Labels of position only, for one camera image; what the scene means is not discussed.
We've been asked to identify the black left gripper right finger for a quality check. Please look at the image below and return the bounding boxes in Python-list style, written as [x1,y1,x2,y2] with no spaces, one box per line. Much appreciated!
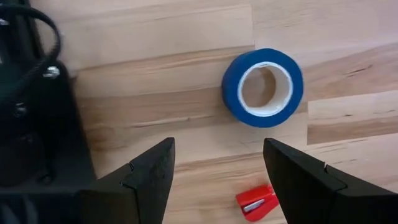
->
[262,138,398,224]

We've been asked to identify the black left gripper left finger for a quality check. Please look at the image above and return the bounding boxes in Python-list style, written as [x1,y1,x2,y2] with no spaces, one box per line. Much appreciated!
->
[76,136,176,224]

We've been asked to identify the dark blue tape roll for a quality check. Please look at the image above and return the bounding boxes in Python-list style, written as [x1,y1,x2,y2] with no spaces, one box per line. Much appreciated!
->
[221,47,305,129]

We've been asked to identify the black braided base cable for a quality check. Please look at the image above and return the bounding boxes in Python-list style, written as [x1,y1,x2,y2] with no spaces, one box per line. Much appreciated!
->
[0,3,62,105]

